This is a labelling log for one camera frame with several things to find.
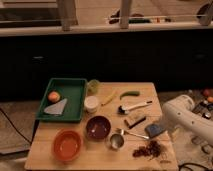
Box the blue sponge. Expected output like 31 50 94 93
145 124 164 138

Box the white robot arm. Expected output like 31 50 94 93
162 95 213 146

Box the dark maroon bowl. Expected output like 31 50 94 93
86 116 111 141

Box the orange red bowl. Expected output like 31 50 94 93
51 129 83 162

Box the yellow banana toy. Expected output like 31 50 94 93
101 90 117 106

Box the green plastic cup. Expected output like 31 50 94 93
87 79 100 94

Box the white round container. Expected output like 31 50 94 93
84 96 99 113

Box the green pepper toy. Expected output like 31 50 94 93
120 91 140 100

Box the green plastic tray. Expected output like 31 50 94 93
36 78 87 122

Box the grey folded cloth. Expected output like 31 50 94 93
44 98 67 115

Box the orange fruit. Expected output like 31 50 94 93
48 91 60 103

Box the small metal cup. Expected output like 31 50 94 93
107 133 124 150

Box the brown dried crumbs pile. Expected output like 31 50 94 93
132 141 162 158

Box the spice bottles cluster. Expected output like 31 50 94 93
186 88 213 155

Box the black cable on floor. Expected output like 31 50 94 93
0 107 33 145

